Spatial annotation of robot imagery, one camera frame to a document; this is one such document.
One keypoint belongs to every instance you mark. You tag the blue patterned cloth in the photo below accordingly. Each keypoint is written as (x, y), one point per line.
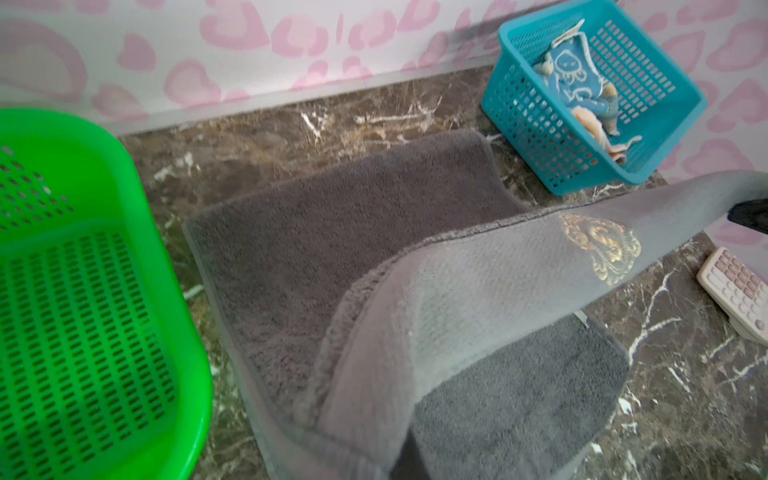
(569, 72)

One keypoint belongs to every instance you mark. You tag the green plastic basket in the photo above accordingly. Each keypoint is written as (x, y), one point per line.
(103, 372)

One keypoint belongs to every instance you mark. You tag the teal plastic basket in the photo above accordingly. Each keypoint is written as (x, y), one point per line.
(657, 100)

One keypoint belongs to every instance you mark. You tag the pink calculator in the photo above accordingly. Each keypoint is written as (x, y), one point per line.
(738, 291)

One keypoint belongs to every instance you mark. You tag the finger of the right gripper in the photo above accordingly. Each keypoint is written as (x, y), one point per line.
(751, 214)

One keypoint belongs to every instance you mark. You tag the grey towel gold emblem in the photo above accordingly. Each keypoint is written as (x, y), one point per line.
(404, 317)

